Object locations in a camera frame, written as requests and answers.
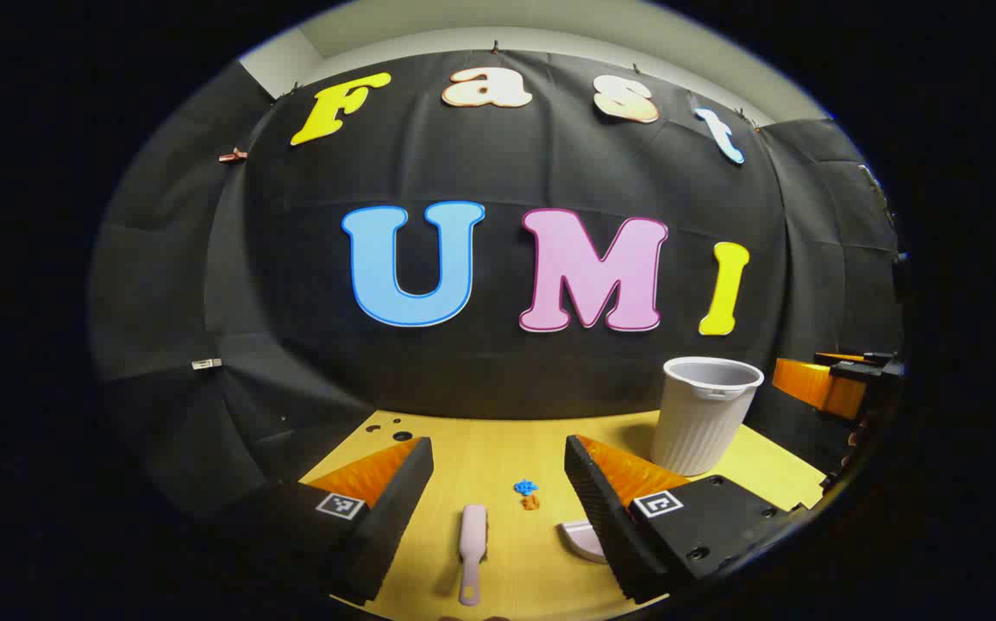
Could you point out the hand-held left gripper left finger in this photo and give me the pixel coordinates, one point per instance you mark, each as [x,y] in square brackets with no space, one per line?
[394,517]

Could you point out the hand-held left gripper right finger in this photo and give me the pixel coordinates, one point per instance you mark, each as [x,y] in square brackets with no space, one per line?
[605,517]

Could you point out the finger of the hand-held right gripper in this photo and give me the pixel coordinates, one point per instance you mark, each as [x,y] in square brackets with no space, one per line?
[860,366]

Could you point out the pink dustpan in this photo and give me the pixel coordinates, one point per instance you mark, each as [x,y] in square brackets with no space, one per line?
[584,543]

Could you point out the orange paper trash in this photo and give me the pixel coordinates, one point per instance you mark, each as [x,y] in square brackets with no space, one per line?
[531,502]

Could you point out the small pink broom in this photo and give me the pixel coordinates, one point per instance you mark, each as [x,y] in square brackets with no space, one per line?
[472,535]

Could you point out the blue paper trash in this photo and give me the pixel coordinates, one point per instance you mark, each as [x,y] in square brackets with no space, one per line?
[525,486]

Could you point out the white ribbed garbage bin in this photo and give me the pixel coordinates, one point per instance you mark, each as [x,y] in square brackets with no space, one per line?
[700,423]

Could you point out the yellow wooden desktop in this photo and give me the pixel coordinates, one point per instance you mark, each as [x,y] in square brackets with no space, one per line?
[498,466]

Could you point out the black backdrop cloth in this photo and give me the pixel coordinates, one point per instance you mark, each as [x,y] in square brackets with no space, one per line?
[498,371]

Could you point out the silver metal clip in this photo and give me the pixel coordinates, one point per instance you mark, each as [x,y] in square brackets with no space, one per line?
[206,364]

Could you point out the copper metal clip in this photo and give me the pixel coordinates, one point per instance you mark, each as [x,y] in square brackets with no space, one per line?
[234,156]

